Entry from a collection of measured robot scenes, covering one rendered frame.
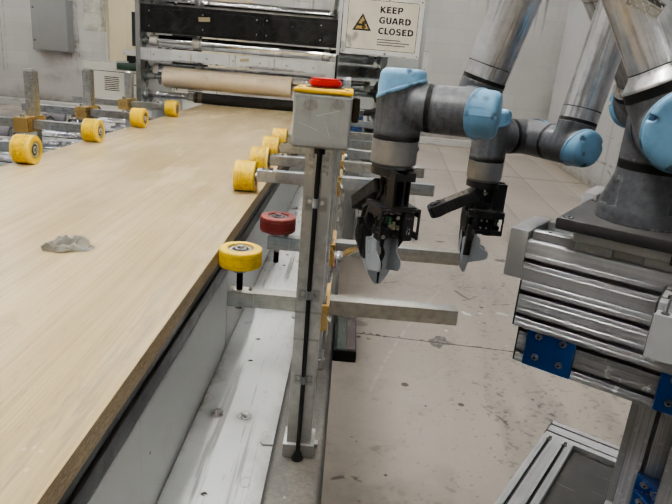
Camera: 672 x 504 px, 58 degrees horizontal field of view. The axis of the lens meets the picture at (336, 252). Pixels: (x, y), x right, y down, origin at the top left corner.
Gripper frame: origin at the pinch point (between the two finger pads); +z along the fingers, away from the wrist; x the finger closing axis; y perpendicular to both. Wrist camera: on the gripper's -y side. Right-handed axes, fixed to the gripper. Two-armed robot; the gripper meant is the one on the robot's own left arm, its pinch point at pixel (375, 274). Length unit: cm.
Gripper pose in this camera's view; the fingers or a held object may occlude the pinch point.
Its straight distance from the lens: 107.4
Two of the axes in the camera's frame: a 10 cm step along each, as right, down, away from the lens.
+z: -0.8, 9.5, 3.1
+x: 9.4, -0.3, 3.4
